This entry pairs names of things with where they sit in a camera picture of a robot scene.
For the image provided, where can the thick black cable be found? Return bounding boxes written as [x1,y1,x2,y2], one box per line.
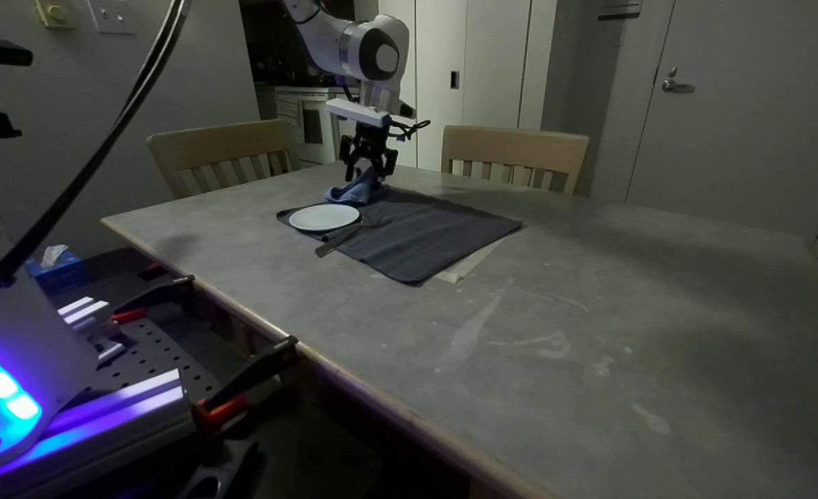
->
[0,0,194,322]

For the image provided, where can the blue microfibre cloth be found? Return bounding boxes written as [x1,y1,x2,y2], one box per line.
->
[327,174,392,209]

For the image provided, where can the silver metal fork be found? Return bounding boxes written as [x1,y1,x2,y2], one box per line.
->
[315,221,377,260]

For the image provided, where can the black clamp orange handle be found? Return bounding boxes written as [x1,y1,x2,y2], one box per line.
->
[190,332,303,438]

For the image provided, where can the black perforated breadboard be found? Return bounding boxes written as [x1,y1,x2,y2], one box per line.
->
[41,246,277,420]

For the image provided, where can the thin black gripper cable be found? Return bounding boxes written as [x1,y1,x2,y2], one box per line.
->
[385,112,434,145]

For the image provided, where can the white robot base blue lights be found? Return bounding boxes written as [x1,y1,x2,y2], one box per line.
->
[0,273,105,489]

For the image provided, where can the pale beige sheet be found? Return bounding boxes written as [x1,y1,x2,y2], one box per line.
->
[434,231,525,288]

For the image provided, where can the silver door lever handle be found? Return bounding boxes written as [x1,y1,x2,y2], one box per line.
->
[660,66,700,98]

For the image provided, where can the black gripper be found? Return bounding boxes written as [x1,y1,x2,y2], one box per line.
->
[339,122,403,185]

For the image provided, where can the white wall outlet plate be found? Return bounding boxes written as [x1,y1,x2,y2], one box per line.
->
[87,0,143,40]

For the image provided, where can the yellowish wall switch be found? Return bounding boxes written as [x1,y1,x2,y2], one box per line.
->
[33,0,77,31]

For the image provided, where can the aluminium profile rail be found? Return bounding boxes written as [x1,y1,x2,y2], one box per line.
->
[0,370,198,496]

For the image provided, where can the grey wall box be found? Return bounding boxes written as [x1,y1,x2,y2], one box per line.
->
[597,0,646,22]

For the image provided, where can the white round plate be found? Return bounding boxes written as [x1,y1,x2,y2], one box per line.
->
[287,203,364,235]

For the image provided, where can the small silver bracket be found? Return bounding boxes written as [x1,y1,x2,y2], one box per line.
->
[57,295,105,327]

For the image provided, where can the dark grey woven placemat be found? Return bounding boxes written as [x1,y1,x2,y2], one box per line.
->
[276,189,528,288]

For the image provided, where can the white cabinet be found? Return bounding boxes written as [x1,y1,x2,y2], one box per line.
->
[272,83,356,169]

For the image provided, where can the light wooden slat-back chair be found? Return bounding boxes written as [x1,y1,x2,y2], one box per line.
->
[145,116,309,201]
[442,122,593,196]

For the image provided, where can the black clamp red handle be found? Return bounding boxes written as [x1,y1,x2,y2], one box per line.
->
[109,273,198,327]

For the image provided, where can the grey room door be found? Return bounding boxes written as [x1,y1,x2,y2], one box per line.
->
[624,0,818,245]

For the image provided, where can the blue tissue box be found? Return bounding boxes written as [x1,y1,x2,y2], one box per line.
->
[22,242,87,280]

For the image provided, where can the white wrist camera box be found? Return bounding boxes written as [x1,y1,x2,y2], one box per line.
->
[323,98,398,130]

